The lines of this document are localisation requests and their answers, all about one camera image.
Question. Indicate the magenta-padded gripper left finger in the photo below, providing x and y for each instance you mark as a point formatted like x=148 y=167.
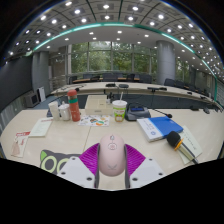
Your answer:
x=76 y=171

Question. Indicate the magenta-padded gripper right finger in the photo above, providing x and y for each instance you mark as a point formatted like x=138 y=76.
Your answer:
x=146 y=171

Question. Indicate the pink computer mouse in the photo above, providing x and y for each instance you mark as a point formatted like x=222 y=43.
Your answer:
x=112 y=156

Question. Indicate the cat face mouse pad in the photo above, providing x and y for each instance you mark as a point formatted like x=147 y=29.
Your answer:
x=55 y=163

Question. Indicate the black foam handheld microphone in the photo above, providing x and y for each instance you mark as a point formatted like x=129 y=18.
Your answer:
x=173 y=138

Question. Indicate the blue book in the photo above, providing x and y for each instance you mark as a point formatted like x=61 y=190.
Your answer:
x=168 y=125

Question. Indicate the colourful sticker sheet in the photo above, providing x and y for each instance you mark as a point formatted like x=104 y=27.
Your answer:
x=94 y=120

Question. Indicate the white paper sheet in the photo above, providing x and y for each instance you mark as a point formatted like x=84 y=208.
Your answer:
x=193 y=141

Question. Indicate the white booklet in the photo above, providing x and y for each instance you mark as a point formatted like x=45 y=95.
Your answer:
x=41 y=127

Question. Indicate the dark conference phone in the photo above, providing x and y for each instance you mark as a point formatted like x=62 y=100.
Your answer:
x=137 y=113

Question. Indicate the black gooseneck table microphone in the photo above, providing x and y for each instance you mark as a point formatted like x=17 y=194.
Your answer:
x=167 y=115

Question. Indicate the red and white leaflet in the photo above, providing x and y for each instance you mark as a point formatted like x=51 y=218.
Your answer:
x=20 y=144

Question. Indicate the tall white cup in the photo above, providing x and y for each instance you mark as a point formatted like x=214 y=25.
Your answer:
x=54 y=111

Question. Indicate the red drink bottle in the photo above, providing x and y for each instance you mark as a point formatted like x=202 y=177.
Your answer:
x=74 y=106

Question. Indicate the paper cup with straw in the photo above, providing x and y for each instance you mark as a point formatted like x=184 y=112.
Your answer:
x=119 y=111

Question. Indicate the beige cardboard box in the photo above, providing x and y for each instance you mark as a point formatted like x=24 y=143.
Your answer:
x=97 y=106

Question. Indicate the white box appliance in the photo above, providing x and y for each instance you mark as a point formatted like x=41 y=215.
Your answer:
x=32 y=99

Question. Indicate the white standing panel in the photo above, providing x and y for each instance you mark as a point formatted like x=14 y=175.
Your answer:
x=41 y=94

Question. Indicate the dark office chairs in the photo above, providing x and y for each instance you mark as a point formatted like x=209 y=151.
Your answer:
x=145 y=78

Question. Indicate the ceiling lights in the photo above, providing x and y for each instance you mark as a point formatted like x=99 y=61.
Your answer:
x=119 y=32

